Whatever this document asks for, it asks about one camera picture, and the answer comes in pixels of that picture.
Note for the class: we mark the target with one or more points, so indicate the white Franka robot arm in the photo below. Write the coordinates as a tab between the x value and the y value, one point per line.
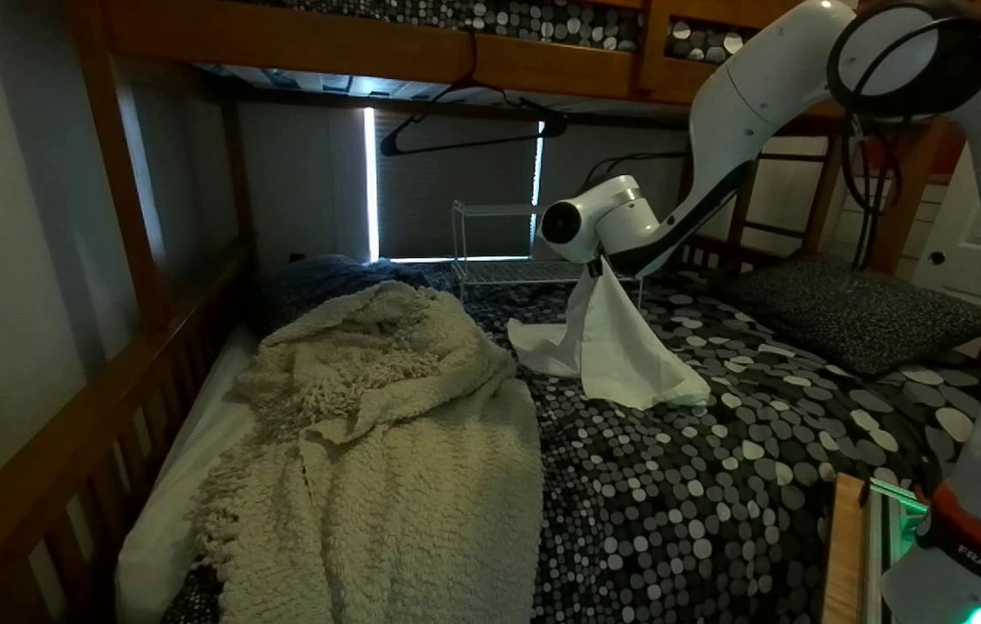
767	106

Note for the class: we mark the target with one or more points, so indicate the cream knitted blanket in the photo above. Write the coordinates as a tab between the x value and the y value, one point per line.
387	464

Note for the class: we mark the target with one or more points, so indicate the wooden table board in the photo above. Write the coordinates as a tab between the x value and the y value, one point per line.
844	556

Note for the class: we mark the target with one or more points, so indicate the white cloth towel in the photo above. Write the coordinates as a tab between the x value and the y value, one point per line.
620	348

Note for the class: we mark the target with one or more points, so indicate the small-dotted dark pillow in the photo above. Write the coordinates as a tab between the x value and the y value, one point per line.
857	314

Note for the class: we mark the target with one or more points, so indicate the black spotted duvet cover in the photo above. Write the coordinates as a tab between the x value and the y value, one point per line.
685	488

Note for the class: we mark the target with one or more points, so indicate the spotted bunk bedding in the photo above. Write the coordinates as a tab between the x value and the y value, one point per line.
490	19

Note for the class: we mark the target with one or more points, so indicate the wooden bunk bed frame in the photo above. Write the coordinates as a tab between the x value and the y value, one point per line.
38	464

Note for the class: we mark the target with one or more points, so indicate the black clothes hanger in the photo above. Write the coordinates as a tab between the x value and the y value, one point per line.
460	143

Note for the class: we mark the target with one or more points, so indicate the dark window blind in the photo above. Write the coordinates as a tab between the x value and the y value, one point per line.
454	186

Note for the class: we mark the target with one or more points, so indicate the white mattress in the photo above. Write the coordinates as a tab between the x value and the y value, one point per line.
177	496

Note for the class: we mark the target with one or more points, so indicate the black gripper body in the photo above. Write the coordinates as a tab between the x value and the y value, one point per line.
596	268

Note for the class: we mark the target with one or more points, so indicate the blue pillow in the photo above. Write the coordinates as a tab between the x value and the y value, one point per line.
304	291

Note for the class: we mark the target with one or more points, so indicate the aluminium base frame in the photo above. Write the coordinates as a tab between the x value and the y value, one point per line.
898	507

